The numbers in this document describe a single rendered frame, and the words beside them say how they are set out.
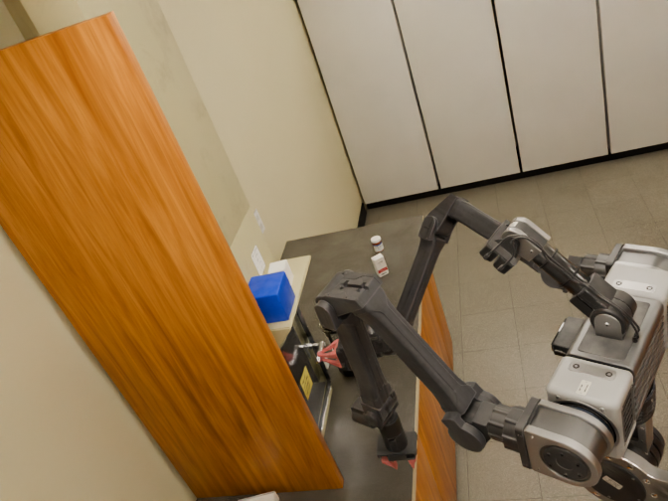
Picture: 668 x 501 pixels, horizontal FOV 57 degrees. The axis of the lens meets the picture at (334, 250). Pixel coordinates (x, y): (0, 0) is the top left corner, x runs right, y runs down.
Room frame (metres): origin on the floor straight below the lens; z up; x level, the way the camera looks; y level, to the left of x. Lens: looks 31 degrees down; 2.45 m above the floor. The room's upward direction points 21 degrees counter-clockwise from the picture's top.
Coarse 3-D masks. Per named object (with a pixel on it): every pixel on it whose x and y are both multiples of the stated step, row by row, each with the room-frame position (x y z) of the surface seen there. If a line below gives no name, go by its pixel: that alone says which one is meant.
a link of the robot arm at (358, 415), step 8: (360, 400) 1.13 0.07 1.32; (352, 408) 1.12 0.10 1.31; (360, 408) 1.11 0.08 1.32; (352, 416) 1.12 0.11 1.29; (360, 416) 1.10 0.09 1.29; (368, 416) 1.03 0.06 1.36; (376, 416) 1.03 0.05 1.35; (368, 424) 1.08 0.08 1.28; (376, 424) 1.02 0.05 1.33; (384, 424) 1.03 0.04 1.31
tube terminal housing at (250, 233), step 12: (252, 216) 1.59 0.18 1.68; (240, 228) 1.50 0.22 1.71; (252, 228) 1.56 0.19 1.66; (240, 240) 1.47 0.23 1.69; (252, 240) 1.53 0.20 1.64; (264, 240) 1.60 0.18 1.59; (240, 252) 1.44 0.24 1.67; (264, 252) 1.57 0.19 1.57; (240, 264) 1.41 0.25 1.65; (252, 264) 1.47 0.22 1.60; (324, 420) 1.46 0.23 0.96; (324, 432) 1.42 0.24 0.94
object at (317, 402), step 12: (300, 312) 1.59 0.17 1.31; (300, 324) 1.55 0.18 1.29; (288, 336) 1.46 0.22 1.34; (300, 336) 1.52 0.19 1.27; (288, 348) 1.43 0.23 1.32; (300, 348) 1.49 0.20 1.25; (312, 348) 1.56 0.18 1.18; (288, 360) 1.40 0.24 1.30; (300, 360) 1.46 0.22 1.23; (312, 360) 1.53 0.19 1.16; (300, 372) 1.43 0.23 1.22; (312, 372) 1.49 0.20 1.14; (324, 372) 1.57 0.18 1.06; (300, 384) 1.40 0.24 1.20; (312, 384) 1.46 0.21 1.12; (324, 384) 1.53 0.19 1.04; (312, 396) 1.43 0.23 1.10; (324, 396) 1.50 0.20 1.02; (312, 408) 1.40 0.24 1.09; (324, 408) 1.47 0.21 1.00
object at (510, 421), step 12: (504, 408) 0.81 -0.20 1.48; (516, 408) 0.79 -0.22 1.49; (528, 408) 0.77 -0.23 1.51; (492, 420) 0.79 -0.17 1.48; (504, 420) 0.78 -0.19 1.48; (516, 420) 0.76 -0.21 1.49; (528, 420) 0.74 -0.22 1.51; (492, 432) 0.78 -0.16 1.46; (504, 432) 0.76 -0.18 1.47; (516, 432) 0.73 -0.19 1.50; (504, 444) 0.76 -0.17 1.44; (516, 444) 0.74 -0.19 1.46; (528, 456) 0.72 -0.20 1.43
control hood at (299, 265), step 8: (304, 256) 1.56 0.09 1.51; (296, 264) 1.54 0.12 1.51; (304, 264) 1.52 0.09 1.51; (296, 272) 1.50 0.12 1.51; (304, 272) 1.48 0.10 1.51; (296, 280) 1.46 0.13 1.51; (304, 280) 1.46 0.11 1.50; (296, 288) 1.42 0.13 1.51; (296, 296) 1.38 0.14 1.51; (296, 304) 1.35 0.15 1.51; (288, 320) 1.29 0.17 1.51; (272, 328) 1.29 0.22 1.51; (280, 328) 1.28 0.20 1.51; (288, 328) 1.27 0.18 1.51; (280, 336) 1.28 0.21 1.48; (280, 344) 1.28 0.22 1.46
